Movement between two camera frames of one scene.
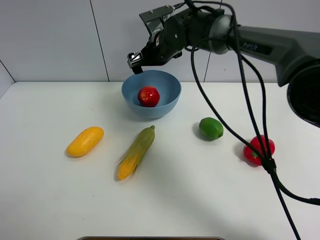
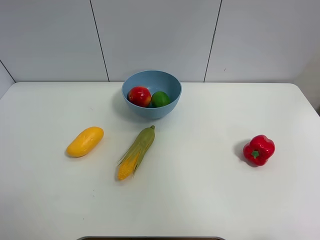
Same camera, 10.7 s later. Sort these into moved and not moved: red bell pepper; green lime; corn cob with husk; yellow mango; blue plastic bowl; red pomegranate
Moved: green lime; red pomegranate
Not moved: blue plastic bowl; corn cob with husk; red bell pepper; yellow mango
